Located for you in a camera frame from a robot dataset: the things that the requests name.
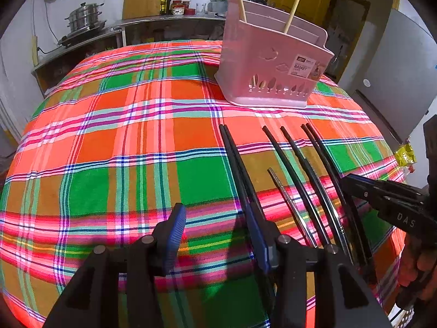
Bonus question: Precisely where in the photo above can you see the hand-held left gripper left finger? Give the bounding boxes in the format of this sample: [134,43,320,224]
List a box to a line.
[44,203,188,328]

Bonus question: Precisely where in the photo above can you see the pink plastic utensil basket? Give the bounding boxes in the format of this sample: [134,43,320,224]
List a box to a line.
[214,0,335,110]

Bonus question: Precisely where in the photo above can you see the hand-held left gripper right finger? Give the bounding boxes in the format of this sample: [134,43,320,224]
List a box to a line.
[243,205,393,328]

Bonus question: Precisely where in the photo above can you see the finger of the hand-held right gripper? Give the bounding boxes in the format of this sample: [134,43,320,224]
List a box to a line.
[362,193,429,235]
[341,174,429,200]

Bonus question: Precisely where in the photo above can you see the grey refrigerator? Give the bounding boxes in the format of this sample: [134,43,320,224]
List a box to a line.
[337,7,437,146]

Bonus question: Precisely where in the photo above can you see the yellow snack packet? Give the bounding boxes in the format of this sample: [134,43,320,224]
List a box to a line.
[395,143,418,169]

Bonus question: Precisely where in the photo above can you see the gas stove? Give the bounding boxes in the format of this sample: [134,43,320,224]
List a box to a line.
[57,24,115,47]

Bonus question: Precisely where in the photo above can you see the person's right hand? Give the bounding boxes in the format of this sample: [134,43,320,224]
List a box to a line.
[397,234,437,303]

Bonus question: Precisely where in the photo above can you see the steel steamer pot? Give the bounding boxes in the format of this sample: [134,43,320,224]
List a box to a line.
[65,3,107,33]

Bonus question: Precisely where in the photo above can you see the kitchen counter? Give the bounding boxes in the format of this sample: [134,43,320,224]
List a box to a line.
[32,14,229,97]

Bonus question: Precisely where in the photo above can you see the metal chopstick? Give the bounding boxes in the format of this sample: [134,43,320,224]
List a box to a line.
[267,168,318,248]

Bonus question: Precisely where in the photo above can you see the plaid tablecloth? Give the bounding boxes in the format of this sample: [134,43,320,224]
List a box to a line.
[0,39,408,328]

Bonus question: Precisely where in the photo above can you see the red lidded jars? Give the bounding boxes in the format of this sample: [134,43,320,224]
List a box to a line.
[172,0,196,16]

